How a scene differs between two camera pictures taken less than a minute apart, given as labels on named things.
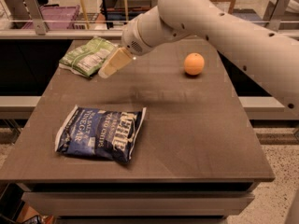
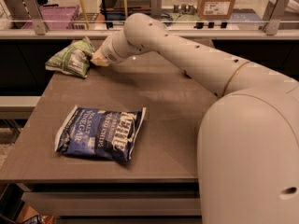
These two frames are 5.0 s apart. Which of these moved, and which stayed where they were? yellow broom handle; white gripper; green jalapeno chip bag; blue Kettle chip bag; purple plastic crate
Moved: green jalapeno chip bag; white gripper
Stayed: blue Kettle chip bag; yellow broom handle; purple plastic crate
